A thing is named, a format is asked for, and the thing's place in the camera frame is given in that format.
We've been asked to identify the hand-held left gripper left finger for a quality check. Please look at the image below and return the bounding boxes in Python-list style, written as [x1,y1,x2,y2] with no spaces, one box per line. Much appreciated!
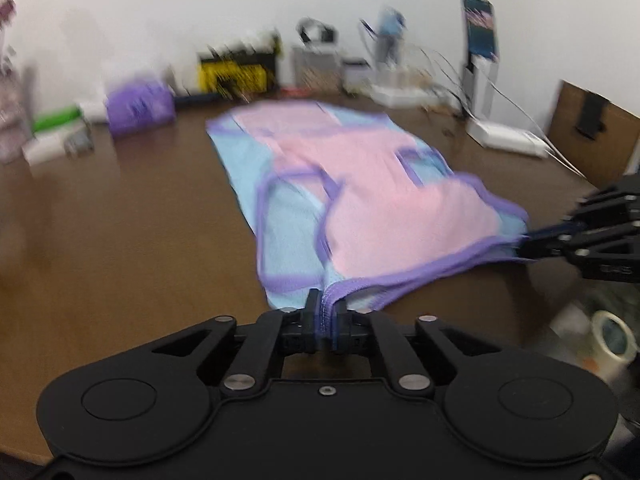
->
[148,288,326,395]

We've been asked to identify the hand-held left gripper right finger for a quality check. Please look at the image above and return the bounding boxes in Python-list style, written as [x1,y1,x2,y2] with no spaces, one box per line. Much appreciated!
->
[327,300,501,396]

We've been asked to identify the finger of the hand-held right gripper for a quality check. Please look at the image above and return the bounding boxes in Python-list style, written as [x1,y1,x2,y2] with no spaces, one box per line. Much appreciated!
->
[529,174,640,242]
[515,227,640,267]

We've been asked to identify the pink and blue mesh garment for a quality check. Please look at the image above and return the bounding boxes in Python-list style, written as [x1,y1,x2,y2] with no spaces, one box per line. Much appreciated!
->
[206,100,532,311]

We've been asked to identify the white tape roll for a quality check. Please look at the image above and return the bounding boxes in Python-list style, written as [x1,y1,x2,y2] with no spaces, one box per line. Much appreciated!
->
[590,310,638,361]

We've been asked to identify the white power bank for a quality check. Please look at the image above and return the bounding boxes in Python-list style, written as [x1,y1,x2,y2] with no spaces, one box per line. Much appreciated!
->
[467,120,548,158]

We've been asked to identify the white power strip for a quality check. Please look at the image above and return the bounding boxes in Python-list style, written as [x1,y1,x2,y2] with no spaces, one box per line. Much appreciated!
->
[372,70,466,108]

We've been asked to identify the smartphone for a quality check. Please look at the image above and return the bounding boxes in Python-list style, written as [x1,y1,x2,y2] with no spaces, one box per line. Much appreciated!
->
[461,0,501,61]

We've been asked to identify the black folded umbrella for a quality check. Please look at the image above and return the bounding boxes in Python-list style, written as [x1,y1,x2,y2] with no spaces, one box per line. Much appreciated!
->
[170,91,236,110]

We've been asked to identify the clear plastic nut container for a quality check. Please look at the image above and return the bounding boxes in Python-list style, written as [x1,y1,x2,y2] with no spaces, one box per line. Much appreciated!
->
[291,45,343,92]

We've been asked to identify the black and yellow box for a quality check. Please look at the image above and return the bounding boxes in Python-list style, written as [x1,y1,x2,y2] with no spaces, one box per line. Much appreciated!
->
[197,42,281,96]

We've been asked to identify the blue water bottle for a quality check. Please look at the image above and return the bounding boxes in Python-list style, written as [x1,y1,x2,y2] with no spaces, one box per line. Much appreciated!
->
[372,7,406,68]

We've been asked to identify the purple tissue pack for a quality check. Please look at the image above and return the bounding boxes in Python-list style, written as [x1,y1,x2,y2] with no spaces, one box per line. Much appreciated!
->
[106,82,176,137]

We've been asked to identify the black wristwatch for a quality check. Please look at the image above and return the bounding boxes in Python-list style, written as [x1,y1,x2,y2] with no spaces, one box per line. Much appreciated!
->
[297,17,336,43]

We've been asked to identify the clear plastic wrapper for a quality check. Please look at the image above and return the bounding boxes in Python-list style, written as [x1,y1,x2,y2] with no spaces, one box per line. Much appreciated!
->
[65,127,96,156]

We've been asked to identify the white flat box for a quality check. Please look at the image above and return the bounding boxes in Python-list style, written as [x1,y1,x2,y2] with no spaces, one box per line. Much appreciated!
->
[22,135,68,166]

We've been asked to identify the pink patterned cloth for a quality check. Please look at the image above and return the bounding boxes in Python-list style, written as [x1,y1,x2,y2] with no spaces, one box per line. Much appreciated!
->
[0,0,26,161]

